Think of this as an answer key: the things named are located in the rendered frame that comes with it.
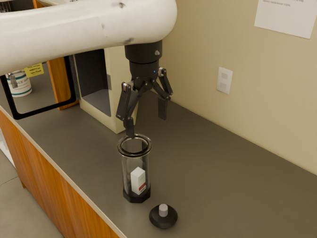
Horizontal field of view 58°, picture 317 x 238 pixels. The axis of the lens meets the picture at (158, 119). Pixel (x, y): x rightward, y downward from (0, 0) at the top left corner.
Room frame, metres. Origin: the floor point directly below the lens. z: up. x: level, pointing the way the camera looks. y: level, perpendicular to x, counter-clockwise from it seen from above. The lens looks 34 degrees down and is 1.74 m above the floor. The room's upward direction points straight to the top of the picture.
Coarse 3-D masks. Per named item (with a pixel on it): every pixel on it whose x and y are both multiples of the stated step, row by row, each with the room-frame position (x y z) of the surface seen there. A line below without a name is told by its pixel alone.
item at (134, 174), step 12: (120, 144) 0.71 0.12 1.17; (132, 144) 0.75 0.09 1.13; (144, 144) 0.74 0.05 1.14; (144, 156) 0.68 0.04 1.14; (132, 168) 0.67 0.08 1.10; (144, 168) 0.68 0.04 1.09; (132, 180) 0.67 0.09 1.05; (144, 180) 0.68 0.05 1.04; (132, 192) 0.67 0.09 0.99; (144, 192) 0.68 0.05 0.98
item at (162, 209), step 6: (162, 204) 0.61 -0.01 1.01; (156, 210) 0.61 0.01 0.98; (162, 210) 0.59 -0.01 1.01; (168, 210) 0.61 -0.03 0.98; (174, 210) 0.61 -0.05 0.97; (150, 216) 0.59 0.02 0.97; (156, 216) 0.59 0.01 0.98; (162, 216) 0.58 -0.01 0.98; (168, 216) 0.59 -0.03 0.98; (174, 216) 0.59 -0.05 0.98; (156, 222) 0.57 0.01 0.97; (162, 222) 0.56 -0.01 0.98; (168, 222) 0.56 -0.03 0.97; (174, 222) 0.57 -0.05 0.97; (162, 228) 0.56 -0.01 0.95
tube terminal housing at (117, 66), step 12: (108, 48) 1.07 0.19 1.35; (120, 48) 1.11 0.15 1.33; (108, 60) 1.07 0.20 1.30; (120, 60) 1.10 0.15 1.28; (108, 72) 1.08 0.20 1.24; (120, 72) 1.10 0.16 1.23; (120, 84) 1.10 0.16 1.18; (84, 96) 1.28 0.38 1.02; (84, 108) 1.26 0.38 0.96; (96, 108) 1.18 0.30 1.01; (108, 120) 1.11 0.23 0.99; (120, 120) 1.09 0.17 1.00
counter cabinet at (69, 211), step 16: (0, 112) 1.48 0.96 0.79; (16, 128) 1.30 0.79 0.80; (16, 144) 1.40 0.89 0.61; (32, 144) 1.15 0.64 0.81; (16, 160) 1.52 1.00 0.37; (32, 160) 1.22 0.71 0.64; (32, 176) 1.31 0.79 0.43; (48, 176) 1.07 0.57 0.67; (32, 192) 1.42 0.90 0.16; (48, 192) 1.13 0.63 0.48; (64, 192) 0.94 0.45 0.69; (48, 208) 1.21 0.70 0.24; (64, 208) 0.99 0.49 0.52; (80, 208) 0.83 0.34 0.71; (64, 224) 1.04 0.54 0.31; (80, 224) 0.86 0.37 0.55; (96, 224) 0.74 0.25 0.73
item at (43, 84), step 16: (48, 64) 1.22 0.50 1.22; (64, 64) 1.26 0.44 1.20; (0, 80) 1.10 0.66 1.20; (16, 80) 1.13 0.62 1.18; (32, 80) 1.17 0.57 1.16; (48, 80) 1.21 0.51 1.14; (64, 80) 1.25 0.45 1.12; (16, 96) 1.12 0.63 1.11; (32, 96) 1.16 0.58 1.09; (48, 96) 1.20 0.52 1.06; (64, 96) 1.24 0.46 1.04
